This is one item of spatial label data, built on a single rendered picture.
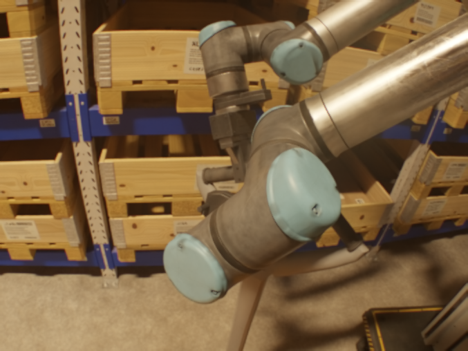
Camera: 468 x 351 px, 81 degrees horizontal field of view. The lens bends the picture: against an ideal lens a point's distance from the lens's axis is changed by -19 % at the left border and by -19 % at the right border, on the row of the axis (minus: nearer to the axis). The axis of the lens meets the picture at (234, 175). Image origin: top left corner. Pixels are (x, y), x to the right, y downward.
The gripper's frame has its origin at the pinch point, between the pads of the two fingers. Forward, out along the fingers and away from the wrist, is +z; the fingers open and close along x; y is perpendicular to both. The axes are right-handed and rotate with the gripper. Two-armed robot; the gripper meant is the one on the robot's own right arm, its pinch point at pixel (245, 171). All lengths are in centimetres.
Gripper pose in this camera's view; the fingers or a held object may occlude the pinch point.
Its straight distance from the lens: 74.3
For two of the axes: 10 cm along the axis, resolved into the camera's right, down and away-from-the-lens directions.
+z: 2.0, 9.7, 1.2
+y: -8.6, 1.1, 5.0
